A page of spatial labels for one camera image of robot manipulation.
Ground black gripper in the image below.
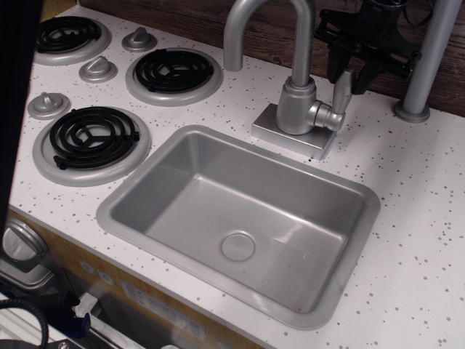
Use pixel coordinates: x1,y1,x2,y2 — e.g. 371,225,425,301
315,7,421,95

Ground silver faucet lever handle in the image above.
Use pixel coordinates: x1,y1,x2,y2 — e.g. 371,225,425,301
308,68,356,132

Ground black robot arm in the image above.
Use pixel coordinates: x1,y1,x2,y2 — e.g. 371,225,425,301
315,1,421,95

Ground silver support pole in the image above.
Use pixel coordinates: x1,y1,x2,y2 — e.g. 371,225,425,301
394,0,462,124

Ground silver gooseneck faucet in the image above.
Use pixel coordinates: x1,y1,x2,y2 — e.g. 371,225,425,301
223,0,339,161

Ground back right stove burner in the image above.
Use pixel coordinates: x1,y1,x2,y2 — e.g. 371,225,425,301
125,48,222,107

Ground stove burner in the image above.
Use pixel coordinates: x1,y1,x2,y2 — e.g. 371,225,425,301
125,48,222,107
33,16,111,66
32,106,151,188

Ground silver sink basin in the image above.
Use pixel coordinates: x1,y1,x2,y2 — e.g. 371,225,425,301
96,125,380,330

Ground silver knob top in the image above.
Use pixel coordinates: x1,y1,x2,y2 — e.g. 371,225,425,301
121,27,158,52

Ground silver knob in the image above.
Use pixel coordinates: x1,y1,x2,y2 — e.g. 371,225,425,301
121,27,158,52
78,56,118,84
27,92,71,121

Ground silver knob middle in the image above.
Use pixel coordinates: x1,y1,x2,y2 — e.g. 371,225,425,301
78,56,118,84

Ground front right stove burner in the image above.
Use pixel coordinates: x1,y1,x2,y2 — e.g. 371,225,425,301
32,106,151,188

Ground back left stove burner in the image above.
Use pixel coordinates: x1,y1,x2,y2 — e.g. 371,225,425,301
33,16,111,66

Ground silver knob lower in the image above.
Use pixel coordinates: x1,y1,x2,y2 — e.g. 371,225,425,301
27,92,71,121

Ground dark foreground object left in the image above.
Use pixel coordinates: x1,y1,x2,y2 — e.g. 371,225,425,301
1,1,43,232

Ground silver oven dial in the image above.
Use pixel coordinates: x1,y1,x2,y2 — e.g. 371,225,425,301
1,218,48,273

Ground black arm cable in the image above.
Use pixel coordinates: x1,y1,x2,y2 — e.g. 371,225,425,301
401,0,437,28

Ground black cable lower left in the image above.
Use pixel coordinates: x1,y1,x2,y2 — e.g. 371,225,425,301
0,296,54,345

